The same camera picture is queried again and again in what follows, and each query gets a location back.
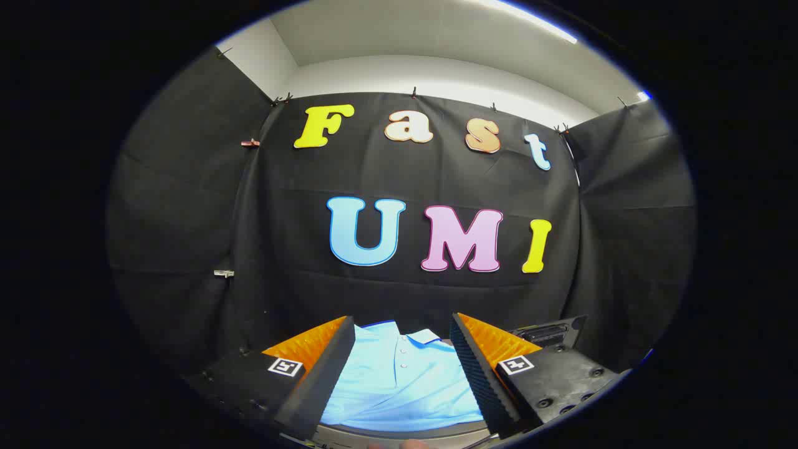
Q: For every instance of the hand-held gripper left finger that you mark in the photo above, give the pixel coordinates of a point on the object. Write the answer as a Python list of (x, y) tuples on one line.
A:
[(324, 380)]

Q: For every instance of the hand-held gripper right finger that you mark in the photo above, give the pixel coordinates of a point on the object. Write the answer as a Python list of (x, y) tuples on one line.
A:
[(477, 374)]

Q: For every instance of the light blue polo shirt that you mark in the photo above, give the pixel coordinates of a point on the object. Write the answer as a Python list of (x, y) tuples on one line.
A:
[(399, 386)]

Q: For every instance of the dark transparent washing machine lid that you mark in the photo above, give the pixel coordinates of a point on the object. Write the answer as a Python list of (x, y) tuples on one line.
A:
[(552, 333)]

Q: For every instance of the black backdrop cloth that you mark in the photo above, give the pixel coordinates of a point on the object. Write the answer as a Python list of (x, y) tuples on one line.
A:
[(386, 299)]

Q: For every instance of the white clip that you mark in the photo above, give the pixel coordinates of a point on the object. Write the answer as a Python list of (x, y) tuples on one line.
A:
[(223, 273)]

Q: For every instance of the pink clip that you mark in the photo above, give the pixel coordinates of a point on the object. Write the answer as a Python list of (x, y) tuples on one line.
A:
[(250, 143)]

